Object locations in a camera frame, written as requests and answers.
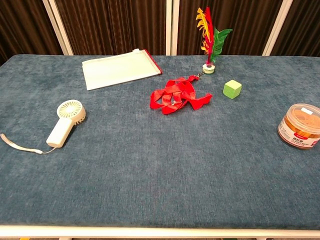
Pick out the white handheld fan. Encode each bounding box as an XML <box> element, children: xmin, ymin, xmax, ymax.
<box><xmin>45</xmin><ymin>99</ymin><xmax>87</xmax><ymax>148</ymax></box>

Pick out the blue table cloth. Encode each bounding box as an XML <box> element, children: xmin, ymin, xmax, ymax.
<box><xmin>0</xmin><ymin>53</ymin><xmax>320</xmax><ymax>230</ymax></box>

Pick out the white pouch with red edge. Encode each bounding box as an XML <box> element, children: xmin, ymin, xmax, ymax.
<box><xmin>81</xmin><ymin>48</ymin><xmax>164</xmax><ymax>91</ymax></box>

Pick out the green foam cube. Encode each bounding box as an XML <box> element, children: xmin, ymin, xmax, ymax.
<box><xmin>222</xmin><ymin>79</ymin><xmax>243</xmax><ymax>100</ymax></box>

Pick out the feather shuttlecock with white base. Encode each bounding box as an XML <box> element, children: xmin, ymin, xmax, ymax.
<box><xmin>195</xmin><ymin>6</ymin><xmax>234</xmax><ymax>75</ymax></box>

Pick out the dark brown curtain panel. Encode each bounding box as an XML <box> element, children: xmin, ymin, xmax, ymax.
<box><xmin>177</xmin><ymin>0</ymin><xmax>284</xmax><ymax>57</ymax></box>
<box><xmin>0</xmin><ymin>0</ymin><xmax>64</xmax><ymax>66</ymax></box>
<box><xmin>54</xmin><ymin>0</ymin><xmax>168</xmax><ymax>56</ymax></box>
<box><xmin>271</xmin><ymin>0</ymin><xmax>320</xmax><ymax>58</ymax></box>

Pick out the white table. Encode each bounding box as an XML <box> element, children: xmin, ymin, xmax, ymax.
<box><xmin>0</xmin><ymin>224</ymin><xmax>320</xmax><ymax>240</ymax></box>

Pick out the clear jar of rubber bands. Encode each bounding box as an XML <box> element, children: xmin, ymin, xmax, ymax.
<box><xmin>277</xmin><ymin>103</ymin><xmax>320</xmax><ymax>150</ymax></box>

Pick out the red lanyard with metal clip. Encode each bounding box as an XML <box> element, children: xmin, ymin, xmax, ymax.
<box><xmin>149</xmin><ymin>72</ymin><xmax>213</xmax><ymax>115</ymax></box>

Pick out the white partition post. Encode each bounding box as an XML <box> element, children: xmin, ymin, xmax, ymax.
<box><xmin>261</xmin><ymin>0</ymin><xmax>294</xmax><ymax>57</ymax></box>
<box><xmin>41</xmin><ymin>0</ymin><xmax>74</xmax><ymax>56</ymax></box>
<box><xmin>165</xmin><ymin>0</ymin><xmax>180</xmax><ymax>56</ymax></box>

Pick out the thin grey cable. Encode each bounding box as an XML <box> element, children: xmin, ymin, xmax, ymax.
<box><xmin>0</xmin><ymin>133</ymin><xmax>58</xmax><ymax>155</ymax></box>

